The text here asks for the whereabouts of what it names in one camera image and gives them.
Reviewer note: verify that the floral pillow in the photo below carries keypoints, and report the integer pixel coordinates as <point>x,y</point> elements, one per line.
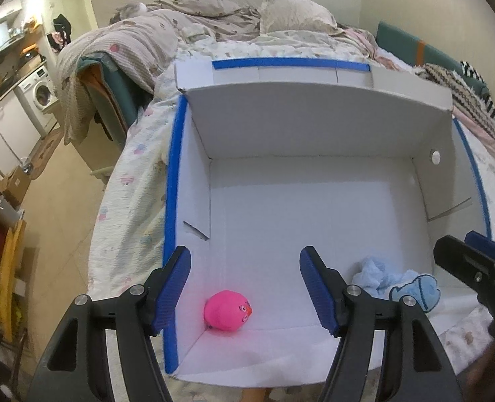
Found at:
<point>281,15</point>

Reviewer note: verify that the cream bed frame footboard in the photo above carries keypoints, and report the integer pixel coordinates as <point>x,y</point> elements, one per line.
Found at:
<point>99,153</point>

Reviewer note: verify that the striped knit blanket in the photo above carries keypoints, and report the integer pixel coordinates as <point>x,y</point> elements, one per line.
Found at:
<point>472,101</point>

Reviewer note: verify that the white washing machine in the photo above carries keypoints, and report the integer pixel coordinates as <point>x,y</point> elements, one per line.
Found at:
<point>36,93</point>

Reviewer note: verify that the blue white cardboard box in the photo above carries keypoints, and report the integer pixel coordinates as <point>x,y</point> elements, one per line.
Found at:
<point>270,155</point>

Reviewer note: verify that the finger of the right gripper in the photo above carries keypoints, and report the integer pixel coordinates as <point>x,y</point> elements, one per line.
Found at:
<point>480,243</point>
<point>466,264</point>

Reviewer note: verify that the teal headboard cushion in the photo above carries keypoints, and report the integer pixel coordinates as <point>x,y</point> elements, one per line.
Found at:
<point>415,52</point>

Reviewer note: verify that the pink squishy toy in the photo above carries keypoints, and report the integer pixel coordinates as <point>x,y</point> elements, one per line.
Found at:
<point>227,311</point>

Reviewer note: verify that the pink blanket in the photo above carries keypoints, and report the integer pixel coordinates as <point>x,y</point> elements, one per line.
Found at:
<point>367,43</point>

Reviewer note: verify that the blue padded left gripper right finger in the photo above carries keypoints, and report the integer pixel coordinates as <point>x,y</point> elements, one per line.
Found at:
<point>325,287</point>

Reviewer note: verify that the hanging dark clothes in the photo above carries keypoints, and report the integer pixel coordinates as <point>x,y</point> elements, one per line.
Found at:
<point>60,36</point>

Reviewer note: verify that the teal orange folded blanket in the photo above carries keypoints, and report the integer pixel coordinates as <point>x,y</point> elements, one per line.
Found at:
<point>116,99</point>

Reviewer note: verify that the yellow wooden chair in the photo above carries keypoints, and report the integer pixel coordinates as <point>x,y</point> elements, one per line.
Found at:
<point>11,252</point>

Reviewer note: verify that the checked grey duvet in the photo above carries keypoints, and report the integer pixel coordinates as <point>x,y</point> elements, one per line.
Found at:
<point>143,42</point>

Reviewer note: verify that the cardboard box on floor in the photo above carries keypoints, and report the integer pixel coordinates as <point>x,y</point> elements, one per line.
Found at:
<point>14,185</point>

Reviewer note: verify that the white kitchen cabinet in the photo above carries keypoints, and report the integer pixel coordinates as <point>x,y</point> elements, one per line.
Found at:
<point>18,136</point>

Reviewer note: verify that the brown door mat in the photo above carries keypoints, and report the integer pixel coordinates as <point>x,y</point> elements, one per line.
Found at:
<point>43,152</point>

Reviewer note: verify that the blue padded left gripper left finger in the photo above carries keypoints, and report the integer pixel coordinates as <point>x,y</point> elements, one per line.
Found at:
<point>165,286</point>

